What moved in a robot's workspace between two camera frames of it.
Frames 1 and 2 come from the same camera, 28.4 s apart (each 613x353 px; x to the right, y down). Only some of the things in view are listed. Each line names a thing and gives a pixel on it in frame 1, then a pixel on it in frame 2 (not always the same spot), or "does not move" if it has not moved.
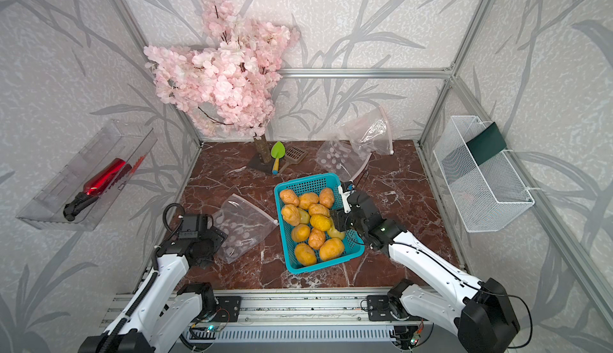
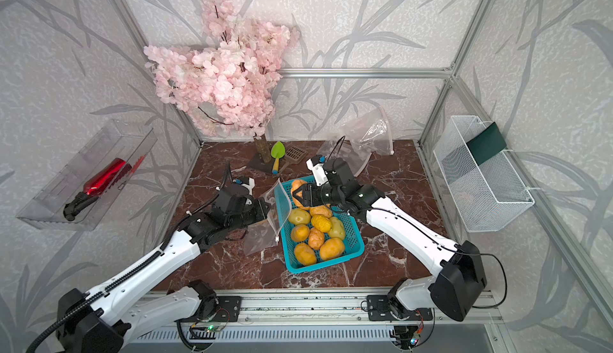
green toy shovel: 277,152 does not move
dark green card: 486,144 does not move
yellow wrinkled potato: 320,222 does not move
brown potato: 289,196 to 296,184
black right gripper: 338,220 to 309,192
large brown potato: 330,247 does not move
